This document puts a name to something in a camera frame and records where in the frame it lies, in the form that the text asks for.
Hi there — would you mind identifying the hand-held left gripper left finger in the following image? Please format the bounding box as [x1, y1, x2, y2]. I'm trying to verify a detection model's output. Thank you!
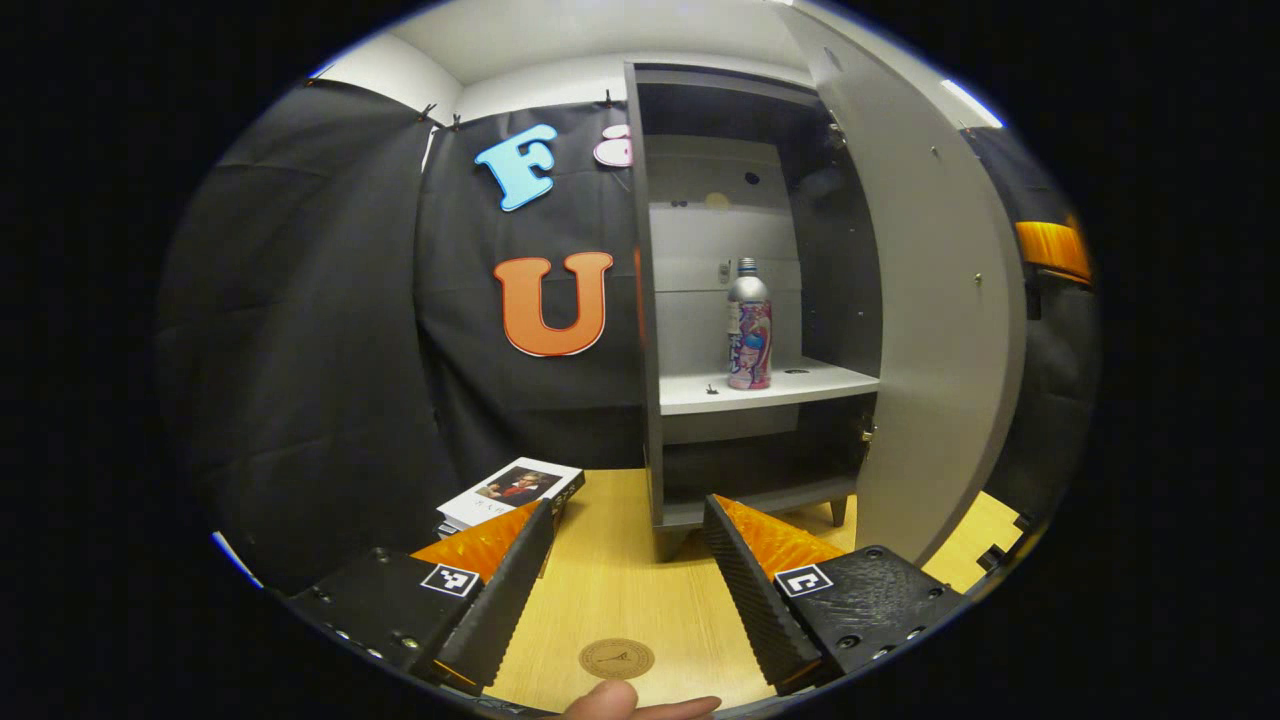
[283, 498, 557, 698]

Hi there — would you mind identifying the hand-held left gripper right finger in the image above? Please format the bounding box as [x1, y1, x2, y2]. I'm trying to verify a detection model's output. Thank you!
[702, 493, 971, 697]

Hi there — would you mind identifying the beige cabinet door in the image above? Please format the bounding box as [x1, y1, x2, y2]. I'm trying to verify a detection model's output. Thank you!
[775, 0, 1029, 569]

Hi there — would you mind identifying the silver bottle with colourful label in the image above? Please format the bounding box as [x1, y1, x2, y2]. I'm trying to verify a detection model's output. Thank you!
[726, 257, 774, 391]

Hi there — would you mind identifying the white cabinet shelf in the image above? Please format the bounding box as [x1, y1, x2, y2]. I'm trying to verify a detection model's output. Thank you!
[658, 357, 881, 417]

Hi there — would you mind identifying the white book with portrait cover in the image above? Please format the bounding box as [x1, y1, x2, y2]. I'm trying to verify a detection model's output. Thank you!
[437, 457, 586, 541]

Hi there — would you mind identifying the narrow ceiling light panel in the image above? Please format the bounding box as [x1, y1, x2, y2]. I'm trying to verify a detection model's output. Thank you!
[940, 78, 1005, 130]

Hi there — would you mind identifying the black backdrop cloth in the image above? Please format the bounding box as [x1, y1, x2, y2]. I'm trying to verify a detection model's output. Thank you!
[155, 78, 1101, 601]

